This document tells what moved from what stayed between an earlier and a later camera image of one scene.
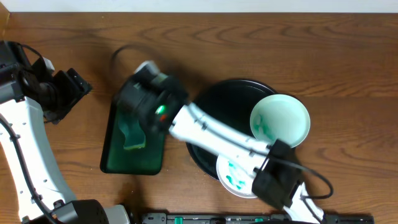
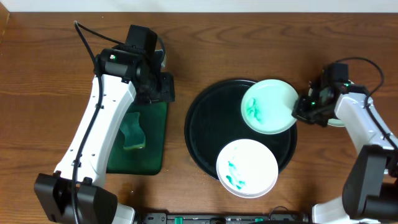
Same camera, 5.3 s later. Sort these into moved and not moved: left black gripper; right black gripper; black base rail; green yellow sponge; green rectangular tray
Moved: right black gripper; left black gripper
Not moved: green yellow sponge; green rectangular tray; black base rail
